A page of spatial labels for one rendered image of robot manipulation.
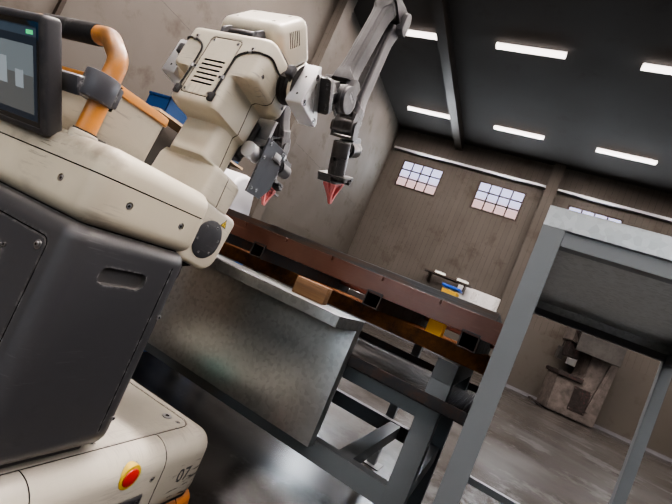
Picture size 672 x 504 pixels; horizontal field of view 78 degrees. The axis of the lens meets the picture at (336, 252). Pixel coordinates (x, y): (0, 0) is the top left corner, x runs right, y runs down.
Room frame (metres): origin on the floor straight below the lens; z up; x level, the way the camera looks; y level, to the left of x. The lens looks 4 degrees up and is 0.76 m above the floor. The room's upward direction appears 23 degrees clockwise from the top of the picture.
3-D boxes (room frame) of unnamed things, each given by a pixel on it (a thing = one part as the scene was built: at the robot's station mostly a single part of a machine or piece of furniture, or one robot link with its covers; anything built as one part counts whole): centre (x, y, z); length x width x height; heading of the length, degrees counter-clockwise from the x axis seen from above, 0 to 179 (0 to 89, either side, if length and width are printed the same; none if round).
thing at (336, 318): (1.42, 0.47, 0.67); 1.30 x 0.20 x 0.03; 64
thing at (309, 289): (1.22, 0.02, 0.71); 0.10 x 0.06 x 0.05; 77
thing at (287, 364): (1.49, 0.44, 0.48); 1.30 x 0.04 x 0.35; 64
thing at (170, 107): (5.02, 2.52, 1.87); 0.50 x 0.37 x 0.19; 157
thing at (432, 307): (1.44, 0.24, 0.80); 1.62 x 0.04 x 0.06; 64
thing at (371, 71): (1.28, 0.13, 1.40); 0.11 x 0.06 x 0.43; 67
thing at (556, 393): (9.42, -6.04, 1.40); 1.44 x 1.28 x 2.80; 67
